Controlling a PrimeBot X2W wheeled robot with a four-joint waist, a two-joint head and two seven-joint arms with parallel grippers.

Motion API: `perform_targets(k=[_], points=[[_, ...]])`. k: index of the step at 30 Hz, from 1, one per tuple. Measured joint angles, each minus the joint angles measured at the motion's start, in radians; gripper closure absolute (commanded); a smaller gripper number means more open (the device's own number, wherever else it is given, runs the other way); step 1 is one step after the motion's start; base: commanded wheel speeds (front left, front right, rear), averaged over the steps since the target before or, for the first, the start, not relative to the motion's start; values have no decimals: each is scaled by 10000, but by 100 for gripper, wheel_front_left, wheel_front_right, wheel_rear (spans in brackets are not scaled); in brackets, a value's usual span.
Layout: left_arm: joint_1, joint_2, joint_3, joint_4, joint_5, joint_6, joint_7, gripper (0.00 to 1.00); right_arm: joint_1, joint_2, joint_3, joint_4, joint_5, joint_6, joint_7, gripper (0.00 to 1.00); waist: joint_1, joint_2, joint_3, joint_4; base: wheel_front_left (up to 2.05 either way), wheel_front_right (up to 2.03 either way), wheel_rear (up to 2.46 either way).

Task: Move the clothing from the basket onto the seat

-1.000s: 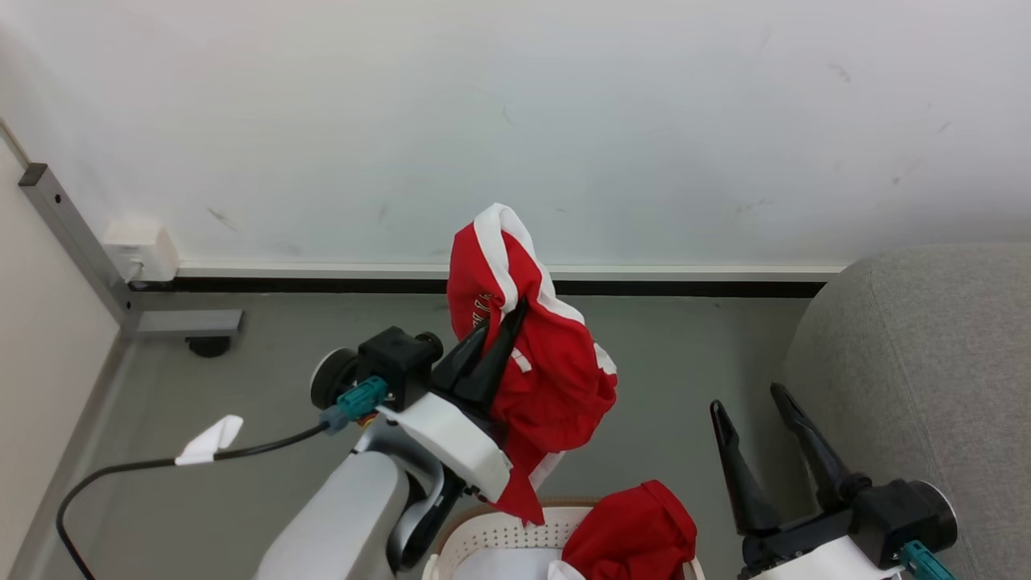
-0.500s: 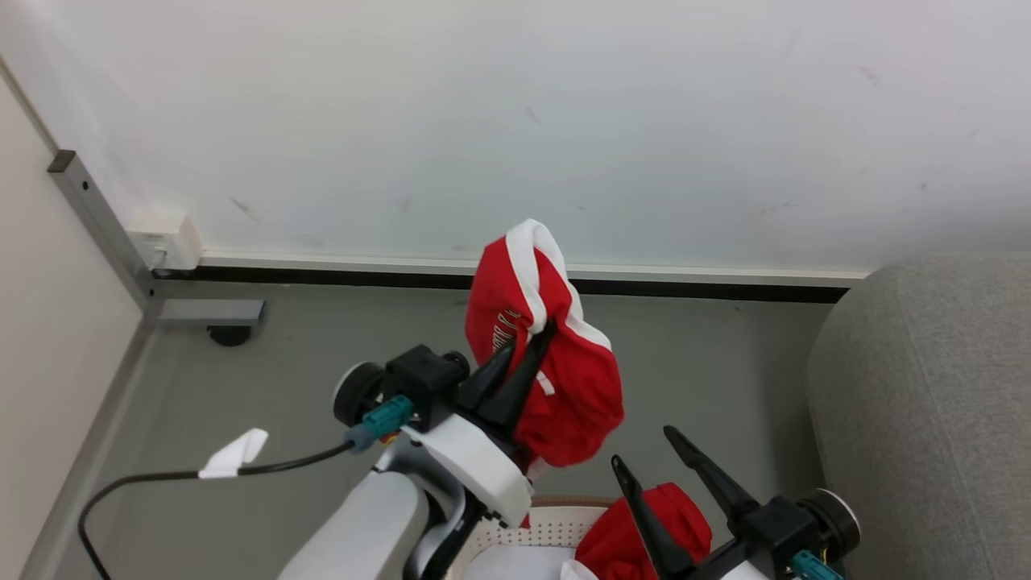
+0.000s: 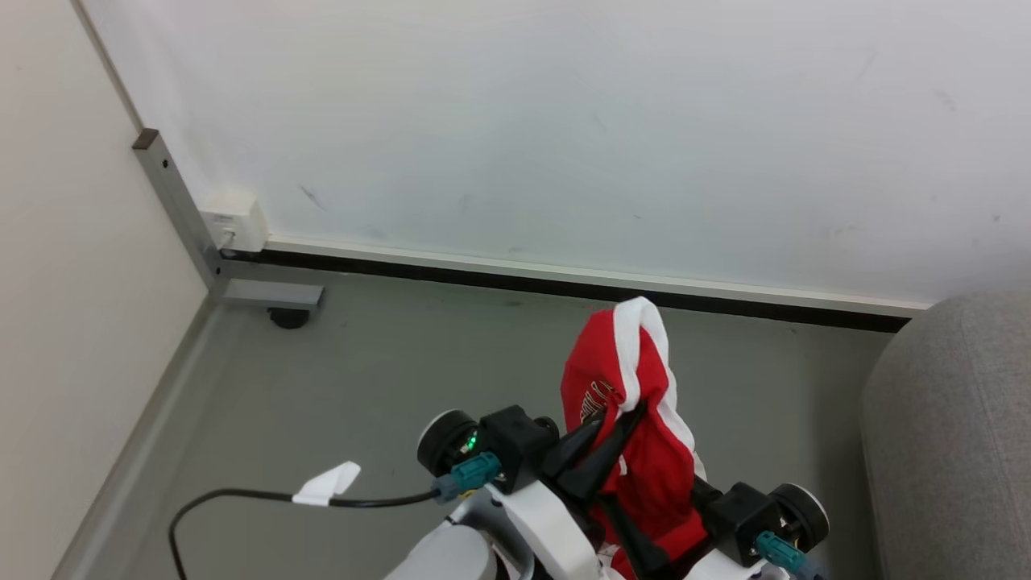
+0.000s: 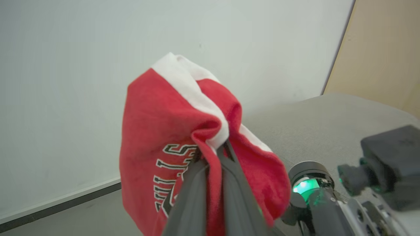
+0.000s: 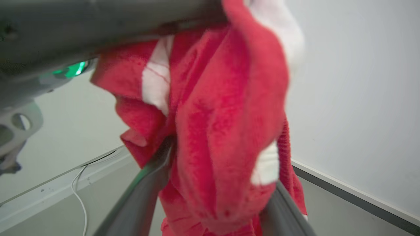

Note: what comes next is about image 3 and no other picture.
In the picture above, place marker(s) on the grey metal frame post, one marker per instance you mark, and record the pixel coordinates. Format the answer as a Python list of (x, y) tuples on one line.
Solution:
[(181, 209)]

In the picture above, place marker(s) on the white partition bottom rail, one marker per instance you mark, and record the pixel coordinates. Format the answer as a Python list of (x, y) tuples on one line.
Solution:
[(564, 274)]

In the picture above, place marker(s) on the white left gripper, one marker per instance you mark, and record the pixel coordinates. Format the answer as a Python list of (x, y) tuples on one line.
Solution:
[(552, 532)]

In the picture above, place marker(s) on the red garment with white trim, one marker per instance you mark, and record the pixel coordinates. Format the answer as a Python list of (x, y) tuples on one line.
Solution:
[(596, 362)]

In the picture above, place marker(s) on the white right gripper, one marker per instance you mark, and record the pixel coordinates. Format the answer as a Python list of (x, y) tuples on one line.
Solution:
[(729, 572)]

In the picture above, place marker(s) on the black caster wheel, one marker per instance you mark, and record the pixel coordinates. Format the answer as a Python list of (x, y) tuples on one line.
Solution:
[(288, 317)]

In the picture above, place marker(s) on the grey fabric sofa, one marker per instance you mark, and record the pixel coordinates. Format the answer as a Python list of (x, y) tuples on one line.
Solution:
[(950, 435)]

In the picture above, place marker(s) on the white wall socket box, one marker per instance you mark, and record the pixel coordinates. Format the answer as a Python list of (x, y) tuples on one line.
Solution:
[(238, 219)]

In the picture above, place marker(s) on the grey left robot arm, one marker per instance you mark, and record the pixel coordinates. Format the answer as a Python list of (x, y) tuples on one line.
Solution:
[(447, 556)]

